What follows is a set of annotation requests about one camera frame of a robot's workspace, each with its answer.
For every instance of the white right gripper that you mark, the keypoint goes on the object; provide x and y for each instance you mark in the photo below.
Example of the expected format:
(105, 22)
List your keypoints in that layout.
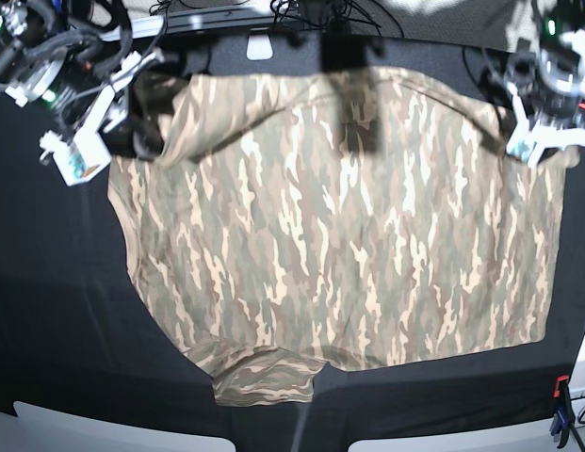
(81, 157)

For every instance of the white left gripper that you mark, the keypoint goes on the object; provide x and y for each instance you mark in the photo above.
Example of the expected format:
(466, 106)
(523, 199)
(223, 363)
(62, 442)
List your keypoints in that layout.
(533, 135)

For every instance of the camouflage t-shirt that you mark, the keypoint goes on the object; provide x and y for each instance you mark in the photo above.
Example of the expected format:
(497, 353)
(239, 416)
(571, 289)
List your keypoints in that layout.
(361, 220)

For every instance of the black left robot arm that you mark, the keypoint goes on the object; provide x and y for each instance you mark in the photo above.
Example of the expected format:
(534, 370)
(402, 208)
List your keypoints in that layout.
(547, 87)

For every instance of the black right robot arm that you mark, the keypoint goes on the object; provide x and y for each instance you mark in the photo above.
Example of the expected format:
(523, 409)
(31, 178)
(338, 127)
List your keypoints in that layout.
(75, 60)

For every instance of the black table cloth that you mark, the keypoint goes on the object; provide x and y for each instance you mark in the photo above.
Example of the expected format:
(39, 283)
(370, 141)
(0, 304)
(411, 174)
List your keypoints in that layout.
(75, 338)

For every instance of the orange black clamp front right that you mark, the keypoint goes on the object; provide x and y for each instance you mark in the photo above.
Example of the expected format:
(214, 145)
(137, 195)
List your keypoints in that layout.
(564, 417)

